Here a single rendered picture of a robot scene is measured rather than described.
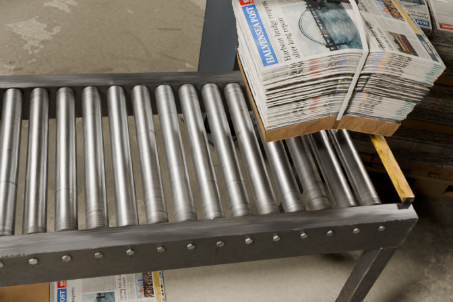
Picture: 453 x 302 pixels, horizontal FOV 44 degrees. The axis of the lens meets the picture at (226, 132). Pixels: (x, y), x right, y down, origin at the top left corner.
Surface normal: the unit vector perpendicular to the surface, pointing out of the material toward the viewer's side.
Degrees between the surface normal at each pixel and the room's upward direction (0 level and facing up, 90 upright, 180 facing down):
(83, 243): 0
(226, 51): 90
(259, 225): 0
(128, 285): 0
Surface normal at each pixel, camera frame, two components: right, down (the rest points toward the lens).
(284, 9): -0.04, -0.66
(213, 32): -0.69, 0.45
